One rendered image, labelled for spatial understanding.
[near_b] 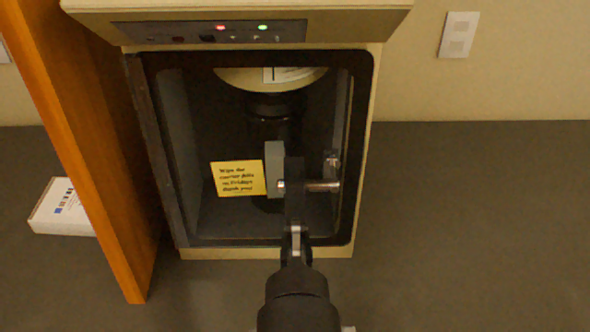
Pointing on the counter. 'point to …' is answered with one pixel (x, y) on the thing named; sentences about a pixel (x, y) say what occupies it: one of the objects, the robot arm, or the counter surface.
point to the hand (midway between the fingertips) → (294, 182)
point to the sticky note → (239, 177)
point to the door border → (137, 83)
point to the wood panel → (90, 132)
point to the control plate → (159, 29)
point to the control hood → (263, 10)
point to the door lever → (321, 179)
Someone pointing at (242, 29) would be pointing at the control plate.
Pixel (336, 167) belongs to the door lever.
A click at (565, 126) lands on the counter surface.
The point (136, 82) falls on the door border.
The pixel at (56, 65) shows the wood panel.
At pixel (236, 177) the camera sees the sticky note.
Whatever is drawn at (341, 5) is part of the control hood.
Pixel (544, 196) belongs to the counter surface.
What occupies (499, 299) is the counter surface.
